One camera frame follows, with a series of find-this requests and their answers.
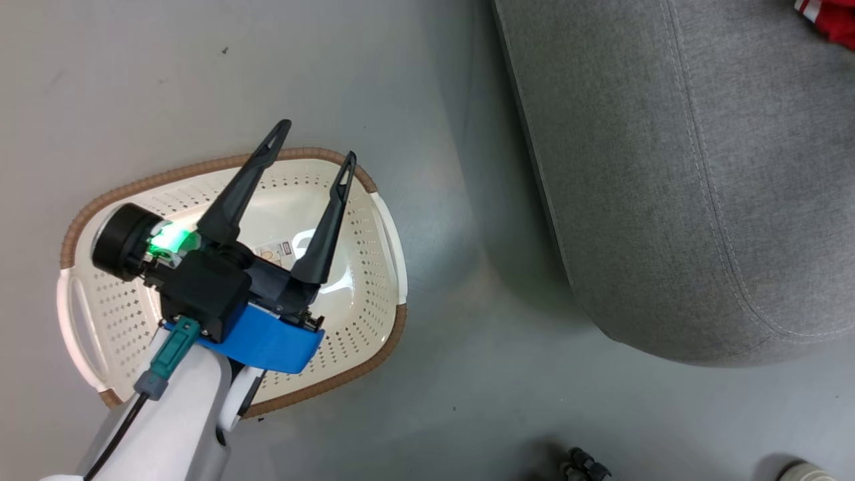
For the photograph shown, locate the white round base part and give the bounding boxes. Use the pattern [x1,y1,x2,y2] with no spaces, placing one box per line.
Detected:
[777,461,837,481]

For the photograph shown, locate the printed basket sticker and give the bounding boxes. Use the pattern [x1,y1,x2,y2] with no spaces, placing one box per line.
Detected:
[254,239,299,269]

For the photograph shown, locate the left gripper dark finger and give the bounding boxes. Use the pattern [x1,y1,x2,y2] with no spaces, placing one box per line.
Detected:
[196,120,293,247]
[290,151,359,288]

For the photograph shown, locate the teal left camera connector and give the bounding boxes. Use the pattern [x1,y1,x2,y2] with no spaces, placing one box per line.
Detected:
[134,317,202,402]

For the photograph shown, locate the cream perforated laundry basket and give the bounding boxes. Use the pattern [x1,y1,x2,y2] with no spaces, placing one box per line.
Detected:
[57,147,408,420]

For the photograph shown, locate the red white striped garment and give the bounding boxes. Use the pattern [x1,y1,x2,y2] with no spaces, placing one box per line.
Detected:
[794,0,855,51]

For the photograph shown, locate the grey fabric sofa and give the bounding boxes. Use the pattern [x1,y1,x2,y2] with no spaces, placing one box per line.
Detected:
[491,0,855,367]

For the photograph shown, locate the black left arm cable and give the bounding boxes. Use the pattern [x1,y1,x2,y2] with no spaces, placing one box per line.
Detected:
[83,393,152,481]

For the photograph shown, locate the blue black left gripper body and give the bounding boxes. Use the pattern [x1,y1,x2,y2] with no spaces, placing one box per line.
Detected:
[92,202,327,373]

